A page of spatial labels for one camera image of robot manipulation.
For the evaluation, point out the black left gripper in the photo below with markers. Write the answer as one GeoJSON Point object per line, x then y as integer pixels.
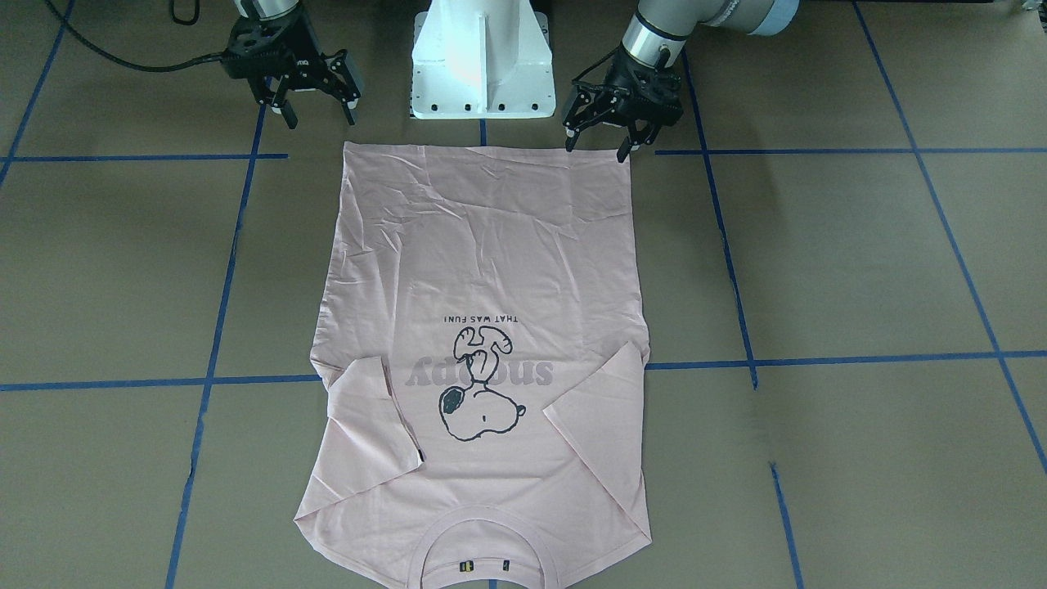
{"type": "Point", "coordinates": [640, 84]}

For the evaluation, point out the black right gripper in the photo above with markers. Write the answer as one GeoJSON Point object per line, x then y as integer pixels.
{"type": "Point", "coordinates": [303, 59]}

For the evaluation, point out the pink printed t-shirt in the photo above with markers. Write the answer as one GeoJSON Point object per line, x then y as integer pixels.
{"type": "Point", "coordinates": [483, 349]}

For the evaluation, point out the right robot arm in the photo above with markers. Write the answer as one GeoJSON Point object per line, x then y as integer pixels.
{"type": "Point", "coordinates": [266, 6]}

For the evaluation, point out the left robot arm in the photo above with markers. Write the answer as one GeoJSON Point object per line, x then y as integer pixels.
{"type": "Point", "coordinates": [660, 24]}

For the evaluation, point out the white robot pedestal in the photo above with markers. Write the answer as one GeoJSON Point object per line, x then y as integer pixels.
{"type": "Point", "coordinates": [481, 60]}

